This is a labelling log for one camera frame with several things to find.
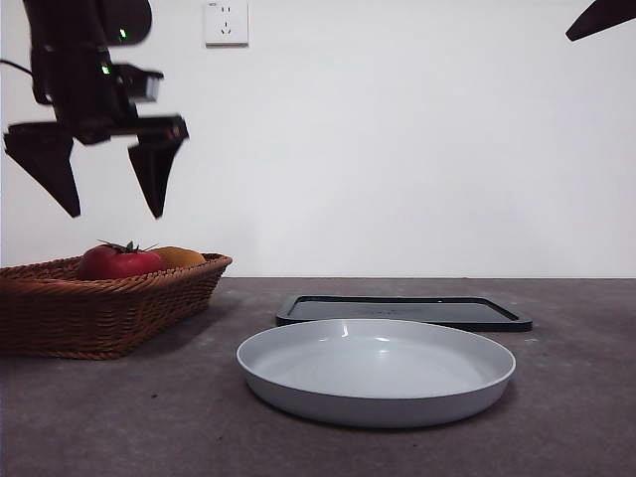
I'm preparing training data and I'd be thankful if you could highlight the red tomato with green stem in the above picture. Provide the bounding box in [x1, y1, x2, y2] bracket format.
[75, 239, 165, 281]

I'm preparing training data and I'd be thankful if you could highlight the orange round fruit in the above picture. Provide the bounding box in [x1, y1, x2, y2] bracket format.
[151, 245, 207, 270]

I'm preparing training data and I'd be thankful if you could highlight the brown wicker basket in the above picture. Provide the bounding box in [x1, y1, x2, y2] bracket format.
[0, 252, 234, 360]

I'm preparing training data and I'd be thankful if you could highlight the black rectangular tray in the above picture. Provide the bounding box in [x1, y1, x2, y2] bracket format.
[274, 293, 534, 333]

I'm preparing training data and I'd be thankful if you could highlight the pale grey round plate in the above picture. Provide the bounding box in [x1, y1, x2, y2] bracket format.
[236, 317, 517, 429]

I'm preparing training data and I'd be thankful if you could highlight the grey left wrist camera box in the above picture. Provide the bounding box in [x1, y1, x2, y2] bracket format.
[114, 63, 165, 104]

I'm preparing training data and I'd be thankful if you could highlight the black cable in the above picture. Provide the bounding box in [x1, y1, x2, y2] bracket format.
[0, 58, 37, 79]

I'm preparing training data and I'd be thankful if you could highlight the white wall socket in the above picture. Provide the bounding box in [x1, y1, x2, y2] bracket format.
[205, 0, 249, 49]

